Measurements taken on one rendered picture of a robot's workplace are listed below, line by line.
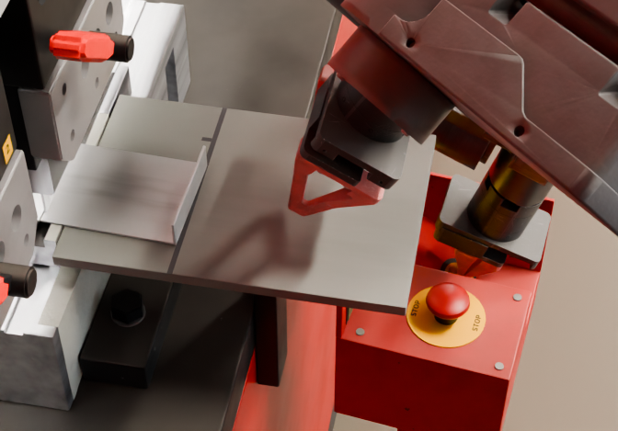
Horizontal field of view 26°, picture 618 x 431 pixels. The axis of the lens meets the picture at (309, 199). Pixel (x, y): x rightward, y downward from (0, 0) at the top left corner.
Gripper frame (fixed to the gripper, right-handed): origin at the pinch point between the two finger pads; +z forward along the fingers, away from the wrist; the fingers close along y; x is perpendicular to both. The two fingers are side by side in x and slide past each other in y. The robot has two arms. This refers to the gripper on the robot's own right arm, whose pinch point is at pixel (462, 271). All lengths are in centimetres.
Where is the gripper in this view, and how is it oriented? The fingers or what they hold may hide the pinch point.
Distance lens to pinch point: 133.6
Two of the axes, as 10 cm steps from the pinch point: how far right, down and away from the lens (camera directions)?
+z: -2.6, 6.0, 7.5
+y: -9.2, -3.9, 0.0
